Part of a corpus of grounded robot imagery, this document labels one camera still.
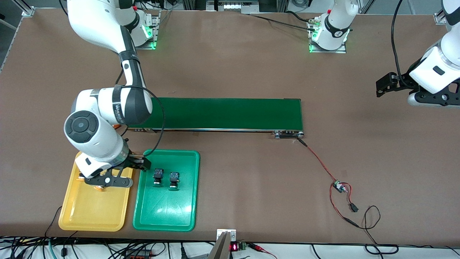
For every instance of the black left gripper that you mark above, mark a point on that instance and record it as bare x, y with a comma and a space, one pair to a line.
405, 80

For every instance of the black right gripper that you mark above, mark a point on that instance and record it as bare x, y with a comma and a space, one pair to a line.
133, 160

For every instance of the green mushroom push button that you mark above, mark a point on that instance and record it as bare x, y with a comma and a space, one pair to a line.
157, 176
174, 180

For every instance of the yellow mushroom push button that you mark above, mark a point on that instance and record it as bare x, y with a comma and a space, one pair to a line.
101, 188
81, 177

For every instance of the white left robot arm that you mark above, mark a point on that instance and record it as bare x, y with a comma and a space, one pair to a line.
334, 28

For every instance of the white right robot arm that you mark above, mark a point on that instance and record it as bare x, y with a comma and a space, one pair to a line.
104, 90

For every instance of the green plastic tray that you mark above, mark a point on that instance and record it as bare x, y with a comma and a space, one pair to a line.
167, 205

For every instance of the yellow plastic tray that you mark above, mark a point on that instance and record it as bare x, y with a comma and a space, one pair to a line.
93, 208

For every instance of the red power strip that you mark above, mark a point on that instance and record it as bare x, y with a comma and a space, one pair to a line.
138, 254

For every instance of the green conveyor belt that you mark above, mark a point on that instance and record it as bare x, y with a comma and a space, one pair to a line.
230, 113

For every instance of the small speed controller board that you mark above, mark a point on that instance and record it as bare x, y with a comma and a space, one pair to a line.
337, 186

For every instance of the red digit display module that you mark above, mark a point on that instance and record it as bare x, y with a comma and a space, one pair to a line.
237, 246

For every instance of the red clip lead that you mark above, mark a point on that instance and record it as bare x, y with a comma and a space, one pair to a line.
258, 247

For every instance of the silver device with white lights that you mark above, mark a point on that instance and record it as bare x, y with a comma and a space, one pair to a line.
233, 6

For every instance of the left arm aluminium base plate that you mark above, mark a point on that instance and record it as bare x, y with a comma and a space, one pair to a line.
341, 49

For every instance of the aluminium frame corner profile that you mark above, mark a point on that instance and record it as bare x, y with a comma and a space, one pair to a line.
25, 9
440, 17

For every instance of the aluminium camera mount post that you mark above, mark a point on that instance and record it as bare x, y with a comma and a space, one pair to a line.
221, 248

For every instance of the right arm aluminium base plate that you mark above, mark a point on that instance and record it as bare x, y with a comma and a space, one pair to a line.
156, 36

